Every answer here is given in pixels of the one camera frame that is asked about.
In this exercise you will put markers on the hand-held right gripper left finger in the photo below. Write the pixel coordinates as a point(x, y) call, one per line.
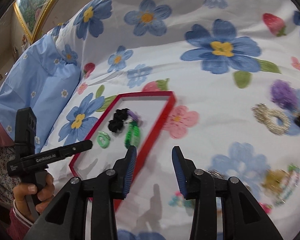
point(130, 171)

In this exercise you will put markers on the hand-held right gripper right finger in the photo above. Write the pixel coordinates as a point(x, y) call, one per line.
point(178, 171)

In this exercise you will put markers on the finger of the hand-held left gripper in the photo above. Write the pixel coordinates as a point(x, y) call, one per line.
point(76, 147)

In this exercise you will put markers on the red jewelry tray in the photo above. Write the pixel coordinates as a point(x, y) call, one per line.
point(150, 127)

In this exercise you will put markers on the person's left forearm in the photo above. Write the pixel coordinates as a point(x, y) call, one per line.
point(20, 220)

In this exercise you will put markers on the person's left hand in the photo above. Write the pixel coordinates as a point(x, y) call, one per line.
point(43, 187)

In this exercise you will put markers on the black scrunchie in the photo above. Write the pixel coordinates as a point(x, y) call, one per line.
point(117, 122)

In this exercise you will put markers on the light blue pillow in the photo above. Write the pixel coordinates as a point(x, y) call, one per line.
point(40, 85)

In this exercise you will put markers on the floral bed sheet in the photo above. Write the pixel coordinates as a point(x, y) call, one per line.
point(190, 85)

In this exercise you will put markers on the pearl hair clip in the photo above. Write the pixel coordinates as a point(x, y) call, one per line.
point(265, 118)

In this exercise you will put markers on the gold framed painting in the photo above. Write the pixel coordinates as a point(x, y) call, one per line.
point(33, 7)

